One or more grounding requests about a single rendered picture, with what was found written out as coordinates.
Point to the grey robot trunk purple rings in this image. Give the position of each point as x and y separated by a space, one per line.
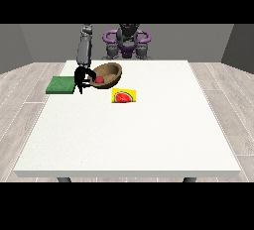
127 45

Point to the small red ball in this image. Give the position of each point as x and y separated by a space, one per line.
99 80

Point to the brown wooden bowl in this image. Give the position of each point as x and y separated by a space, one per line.
110 72

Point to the dark table leg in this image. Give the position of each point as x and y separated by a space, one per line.
64 179
190 179

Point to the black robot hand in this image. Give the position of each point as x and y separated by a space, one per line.
81 77

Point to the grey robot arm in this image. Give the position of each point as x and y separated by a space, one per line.
84 51

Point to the green square pad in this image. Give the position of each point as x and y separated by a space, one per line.
61 85

